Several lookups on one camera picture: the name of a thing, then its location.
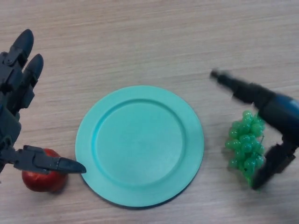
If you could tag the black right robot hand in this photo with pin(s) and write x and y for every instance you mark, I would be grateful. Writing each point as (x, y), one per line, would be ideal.
(280, 112)

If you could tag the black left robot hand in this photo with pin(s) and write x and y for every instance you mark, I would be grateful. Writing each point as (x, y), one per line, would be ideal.
(11, 93)

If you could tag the green grape bunch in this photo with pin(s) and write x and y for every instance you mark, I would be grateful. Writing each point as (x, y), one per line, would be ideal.
(245, 140)

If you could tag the green round plate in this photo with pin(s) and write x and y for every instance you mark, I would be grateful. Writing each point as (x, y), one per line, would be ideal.
(140, 149)

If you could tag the red apple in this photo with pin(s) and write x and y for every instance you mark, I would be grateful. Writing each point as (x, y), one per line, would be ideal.
(42, 183)

